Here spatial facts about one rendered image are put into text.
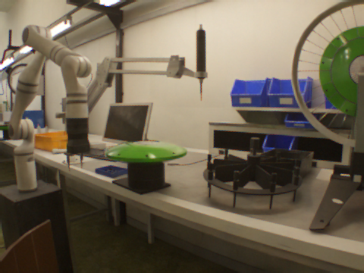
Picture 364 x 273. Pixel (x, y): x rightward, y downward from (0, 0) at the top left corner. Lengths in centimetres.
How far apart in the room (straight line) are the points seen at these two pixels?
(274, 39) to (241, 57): 25
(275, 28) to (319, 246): 134
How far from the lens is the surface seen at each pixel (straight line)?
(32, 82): 115
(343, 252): 66
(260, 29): 174
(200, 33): 100
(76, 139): 86
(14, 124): 122
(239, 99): 150
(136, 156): 84
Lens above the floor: 123
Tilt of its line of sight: 7 degrees down
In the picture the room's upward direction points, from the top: straight up
